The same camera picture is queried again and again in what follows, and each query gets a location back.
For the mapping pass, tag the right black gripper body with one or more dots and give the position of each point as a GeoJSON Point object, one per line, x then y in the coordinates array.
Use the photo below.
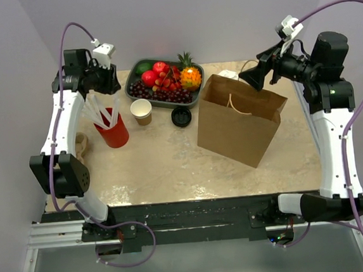
{"type": "Point", "coordinates": [283, 66]}

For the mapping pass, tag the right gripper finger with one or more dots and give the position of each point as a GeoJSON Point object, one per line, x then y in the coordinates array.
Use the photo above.
{"type": "Point", "coordinates": [255, 76]}
{"type": "Point", "coordinates": [265, 57]}

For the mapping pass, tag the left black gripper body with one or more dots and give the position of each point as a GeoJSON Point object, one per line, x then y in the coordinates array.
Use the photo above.
{"type": "Point", "coordinates": [103, 79]}

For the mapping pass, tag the brown paper cups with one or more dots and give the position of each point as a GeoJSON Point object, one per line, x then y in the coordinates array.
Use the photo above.
{"type": "Point", "coordinates": [141, 109]}

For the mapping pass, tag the brown paper bag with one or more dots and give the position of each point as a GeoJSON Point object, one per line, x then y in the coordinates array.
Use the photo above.
{"type": "Point", "coordinates": [237, 121]}

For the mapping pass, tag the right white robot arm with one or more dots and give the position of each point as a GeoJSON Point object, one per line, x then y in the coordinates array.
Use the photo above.
{"type": "Point", "coordinates": [331, 107]}

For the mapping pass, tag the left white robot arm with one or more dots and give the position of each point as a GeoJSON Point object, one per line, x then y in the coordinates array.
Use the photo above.
{"type": "Point", "coordinates": [56, 167]}

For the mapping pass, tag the white napkin wrapped cup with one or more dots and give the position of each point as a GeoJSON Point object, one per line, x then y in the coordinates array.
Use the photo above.
{"type": "Point", "coordinates": [229, 74]}

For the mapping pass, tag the dark green fruit tray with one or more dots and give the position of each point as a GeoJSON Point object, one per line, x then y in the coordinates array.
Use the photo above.
{"type": "Point", "coordinates": [183, 61]}

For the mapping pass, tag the dark grape bunch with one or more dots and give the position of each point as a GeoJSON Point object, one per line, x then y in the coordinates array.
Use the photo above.
{"type": "Point", "coordinates": [139, 90]}

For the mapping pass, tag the green lime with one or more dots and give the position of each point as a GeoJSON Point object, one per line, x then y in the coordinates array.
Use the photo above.
{"type": "Point", "coordinates": [143, 67]}

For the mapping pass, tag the red apple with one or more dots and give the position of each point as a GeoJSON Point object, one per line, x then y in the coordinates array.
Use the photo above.
{"type": "Point", "coordinates": [149, 78]}
{"type": "Point", "coordinates": [160, 67]}

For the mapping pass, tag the red plastic cup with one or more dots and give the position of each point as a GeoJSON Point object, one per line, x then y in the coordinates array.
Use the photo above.
{"type": "Point", "coordinates": [115, 137]}

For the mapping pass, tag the orange spiky fruit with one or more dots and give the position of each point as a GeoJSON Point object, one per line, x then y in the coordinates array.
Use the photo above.
{"type": "Point", "coordinates": [191, 79]}

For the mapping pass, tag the stacked black lids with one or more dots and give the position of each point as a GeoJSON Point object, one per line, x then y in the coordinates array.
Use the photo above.
{"type": "Point", "coordinates": [181, 117]}

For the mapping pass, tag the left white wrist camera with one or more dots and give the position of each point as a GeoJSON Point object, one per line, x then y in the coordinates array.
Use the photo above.
{"type": "Point", "coordinates": [103, 53]}

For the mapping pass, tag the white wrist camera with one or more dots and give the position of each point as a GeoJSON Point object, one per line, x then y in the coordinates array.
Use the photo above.
{"type": "Point", "coordinates": [103, 53]}
{"type": "Point", "coordinates": [288, 30]}

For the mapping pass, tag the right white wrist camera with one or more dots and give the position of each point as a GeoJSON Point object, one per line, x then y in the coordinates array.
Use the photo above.
{"type": "Point", "coordinates": [288, 30]}

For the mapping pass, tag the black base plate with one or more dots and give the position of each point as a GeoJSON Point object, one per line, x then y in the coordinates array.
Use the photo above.
{"type": "Point", "coordinates": [210, 220]}

